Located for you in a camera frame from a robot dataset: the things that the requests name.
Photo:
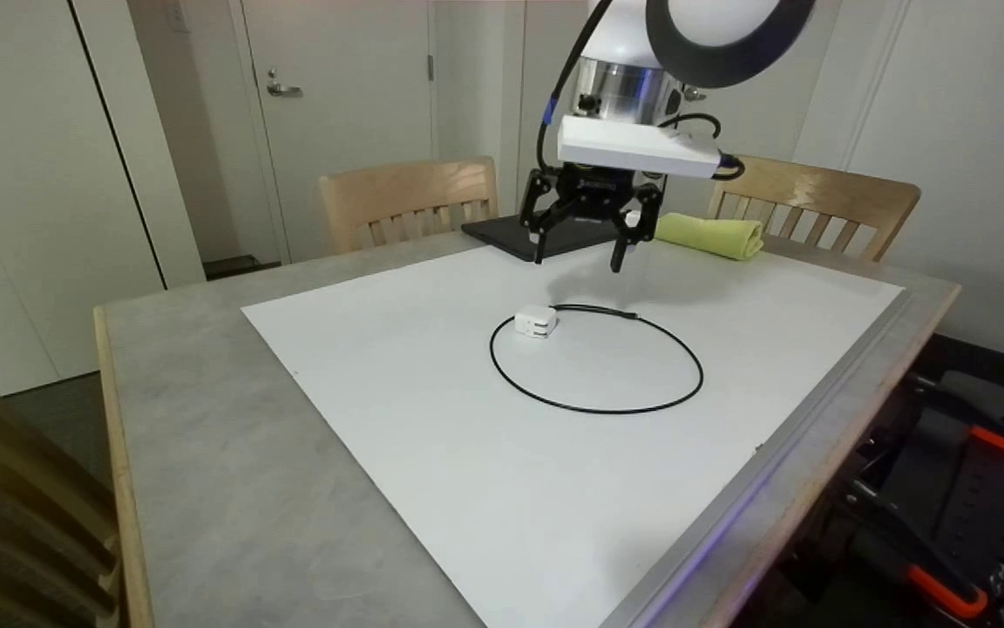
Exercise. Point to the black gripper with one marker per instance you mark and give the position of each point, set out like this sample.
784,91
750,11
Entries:
594,192

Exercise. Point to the white charger plug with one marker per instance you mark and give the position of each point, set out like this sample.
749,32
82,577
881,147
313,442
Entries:
540,324

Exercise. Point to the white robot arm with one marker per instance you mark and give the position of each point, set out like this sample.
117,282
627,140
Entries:
619,109

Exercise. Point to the black laptop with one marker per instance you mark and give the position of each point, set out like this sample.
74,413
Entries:
515,239

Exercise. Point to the yellow cloth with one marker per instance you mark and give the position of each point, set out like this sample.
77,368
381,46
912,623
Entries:
726,239

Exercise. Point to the white board mat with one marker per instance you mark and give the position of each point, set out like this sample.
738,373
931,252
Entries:
549,475

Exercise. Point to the black orange clamp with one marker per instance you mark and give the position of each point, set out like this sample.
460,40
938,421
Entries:
924,566

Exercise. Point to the near wooden chair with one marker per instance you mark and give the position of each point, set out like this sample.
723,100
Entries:
60,564

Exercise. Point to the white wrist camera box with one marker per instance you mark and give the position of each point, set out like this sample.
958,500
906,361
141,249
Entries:
635,147

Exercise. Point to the white door with handle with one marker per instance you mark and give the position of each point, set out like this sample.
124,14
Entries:
343,85

